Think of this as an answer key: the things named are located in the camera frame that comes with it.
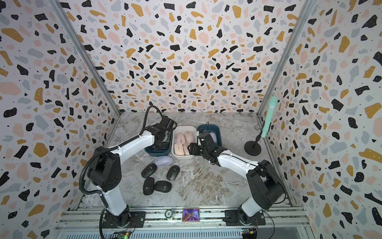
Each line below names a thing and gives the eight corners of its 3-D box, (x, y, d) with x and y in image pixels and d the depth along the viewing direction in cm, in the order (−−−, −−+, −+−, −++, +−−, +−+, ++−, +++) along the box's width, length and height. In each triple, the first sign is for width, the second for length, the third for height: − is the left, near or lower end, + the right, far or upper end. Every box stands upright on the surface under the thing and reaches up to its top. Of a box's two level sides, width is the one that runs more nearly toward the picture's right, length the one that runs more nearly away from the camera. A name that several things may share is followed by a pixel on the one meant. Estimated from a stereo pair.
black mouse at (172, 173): (165, 178, 89) (164, 177, 88) (172, 165, 95) (171, 163, 93) (174, 182, 88) (173, 180, 86) (181, 168, 94) (180, 167, 92)
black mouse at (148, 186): (142, 195, 83) (141, 193, 81) (146, 179, 89) (145, 177, 87) (152, 195, 83) (151, 193, 81) (156, 179, 89) (155, 177, 87)
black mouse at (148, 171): (140, 176, 90) (139, 174, 88) (152, 163, 95) (151, 161, 93) (147, 180, 88) (146, 179, 86) (158, 167, 94) (157, 165, 91)
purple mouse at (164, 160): (155, 165, 94) (154, 163, 92) (157, 157, 98) (156, 155, 96) (172, 165, 94) (171, 163, 92) (173, 157, 98) (172, 155, 96)
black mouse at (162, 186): (154, 190, 85) (153, 188, 82) (157, 181, 88) (156, 179, 85) (169, 193, 84) (168, 192, 81) (172, 184, 87) (171, 182, 85)
